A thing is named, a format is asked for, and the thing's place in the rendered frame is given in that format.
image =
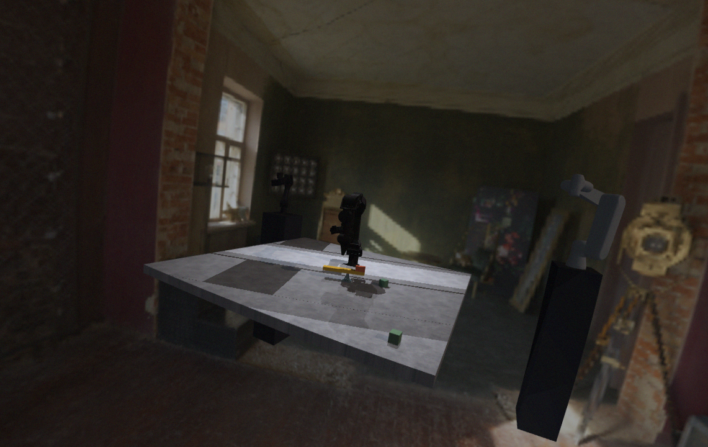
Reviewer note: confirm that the yellow bar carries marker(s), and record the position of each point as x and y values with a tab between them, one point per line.
360	270

